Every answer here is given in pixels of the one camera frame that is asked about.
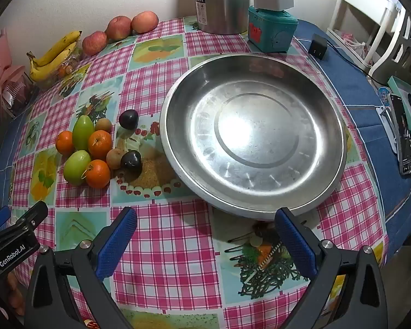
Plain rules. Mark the pink checked plastic tablecloth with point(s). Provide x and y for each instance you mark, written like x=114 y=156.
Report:
x=157 y=85

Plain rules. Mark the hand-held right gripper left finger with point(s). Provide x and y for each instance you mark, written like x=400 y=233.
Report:
x=118 y=243

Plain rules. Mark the clear plastic produce box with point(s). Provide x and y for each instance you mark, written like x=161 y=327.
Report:
x=66 y=68

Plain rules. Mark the white phone stand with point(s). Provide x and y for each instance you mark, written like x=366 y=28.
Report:
x=385 y=123

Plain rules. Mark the white charger block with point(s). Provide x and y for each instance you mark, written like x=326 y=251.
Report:
x=274 y=1

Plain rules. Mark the black power adapter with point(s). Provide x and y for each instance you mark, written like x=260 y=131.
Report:
x=318 y=46

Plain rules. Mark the yellow banana bunch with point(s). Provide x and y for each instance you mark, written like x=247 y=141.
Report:
x=54 y=53

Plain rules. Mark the dark purple plum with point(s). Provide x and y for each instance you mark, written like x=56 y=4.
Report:
x=128 y=119
x=131 y=159

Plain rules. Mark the teal toy box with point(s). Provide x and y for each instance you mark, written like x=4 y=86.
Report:
x=272 y=31

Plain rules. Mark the smartphone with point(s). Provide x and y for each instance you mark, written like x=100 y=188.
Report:
x=402 y=133

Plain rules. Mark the stainless steel thermos jug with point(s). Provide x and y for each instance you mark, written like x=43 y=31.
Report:
x=222 y=3

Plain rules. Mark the red apple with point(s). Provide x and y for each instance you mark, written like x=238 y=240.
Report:
x=145 y=21
x=119 y=27
x=94 y=43

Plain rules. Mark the stainless steel basin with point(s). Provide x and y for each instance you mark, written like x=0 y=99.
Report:
x=253 y=126

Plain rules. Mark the green mango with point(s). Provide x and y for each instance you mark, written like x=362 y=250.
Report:
x=76 y=167
x=83 y=132

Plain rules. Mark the brown longan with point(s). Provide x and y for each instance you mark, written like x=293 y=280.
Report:
x=114 y=157
x=103 y=123

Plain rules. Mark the small orange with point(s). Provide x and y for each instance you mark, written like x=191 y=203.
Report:
x=65 y=142
x=97 y=173
x=100 y=144

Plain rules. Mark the person's left hand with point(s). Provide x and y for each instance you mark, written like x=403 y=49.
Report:
x=15 y=298

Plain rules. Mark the blue round badge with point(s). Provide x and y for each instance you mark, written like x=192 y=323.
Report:
x=383 y=95

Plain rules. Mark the pink plastic bag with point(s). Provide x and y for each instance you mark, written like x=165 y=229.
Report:
x=354 y=46

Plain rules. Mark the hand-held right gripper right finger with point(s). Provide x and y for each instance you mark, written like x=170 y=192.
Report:
x=296 y=243

